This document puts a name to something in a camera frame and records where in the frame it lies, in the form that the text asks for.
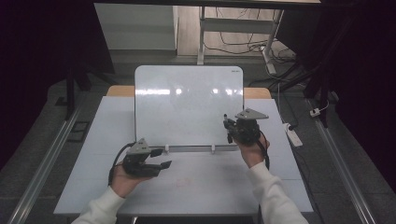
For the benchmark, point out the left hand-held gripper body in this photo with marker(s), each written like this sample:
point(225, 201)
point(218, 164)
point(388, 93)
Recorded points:
point(137, 168)

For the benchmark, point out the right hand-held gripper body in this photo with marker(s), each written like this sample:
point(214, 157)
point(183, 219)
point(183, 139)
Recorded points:
point(247, 130)

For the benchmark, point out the white whiteboard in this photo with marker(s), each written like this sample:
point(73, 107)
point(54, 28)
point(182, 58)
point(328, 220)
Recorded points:
point(183, 112)

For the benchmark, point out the person's left hand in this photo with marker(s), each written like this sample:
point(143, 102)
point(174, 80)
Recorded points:
point(124, 183)

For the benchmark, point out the person's right hand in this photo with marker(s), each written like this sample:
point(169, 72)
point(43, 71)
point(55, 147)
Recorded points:
point(252, 154)

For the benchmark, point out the white whiteboard stand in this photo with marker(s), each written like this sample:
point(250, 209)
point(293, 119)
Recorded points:
point(190, 148)

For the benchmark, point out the black floor plate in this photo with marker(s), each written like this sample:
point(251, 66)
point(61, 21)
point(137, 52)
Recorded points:
point(79, 131)

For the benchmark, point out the small white plug adapter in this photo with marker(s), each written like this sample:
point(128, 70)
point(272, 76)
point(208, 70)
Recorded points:
point(315, 112)

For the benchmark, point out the black tripod stand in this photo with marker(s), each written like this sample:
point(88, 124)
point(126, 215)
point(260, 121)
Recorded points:
point(314, 77)

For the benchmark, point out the black metal stand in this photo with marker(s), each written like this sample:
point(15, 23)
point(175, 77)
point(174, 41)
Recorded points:
point(70, 90)

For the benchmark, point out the white cabinet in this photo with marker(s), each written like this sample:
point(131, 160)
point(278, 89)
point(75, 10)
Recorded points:
point(137, 28)

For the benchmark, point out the aluminium rail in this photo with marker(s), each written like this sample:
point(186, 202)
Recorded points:
point(40, 174)
point(342, 168)

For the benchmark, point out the white desk frame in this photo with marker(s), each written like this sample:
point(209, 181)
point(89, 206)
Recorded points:
point(236, 25)

